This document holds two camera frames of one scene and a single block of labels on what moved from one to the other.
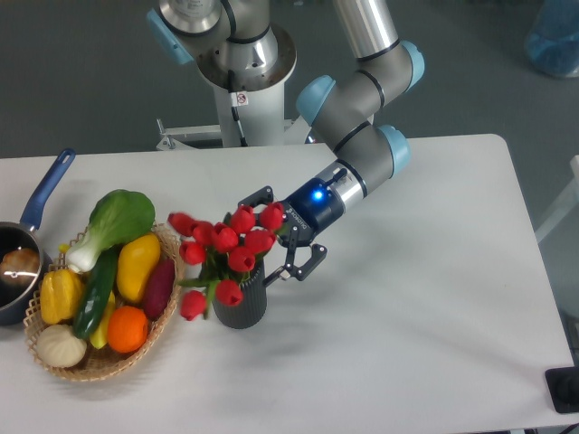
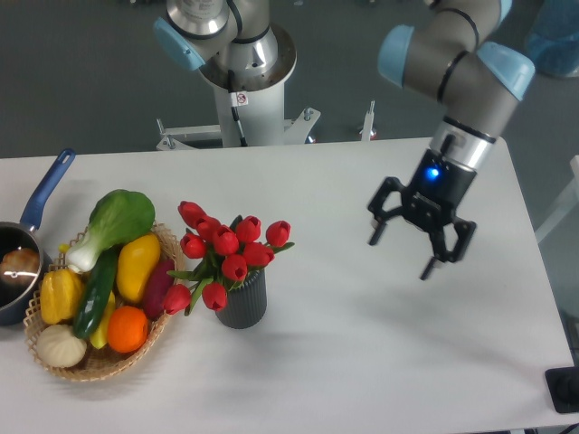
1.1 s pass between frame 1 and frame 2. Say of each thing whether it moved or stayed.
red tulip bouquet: moved
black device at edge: stayed
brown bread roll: stayed
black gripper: moved
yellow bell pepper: stayed
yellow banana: stayed
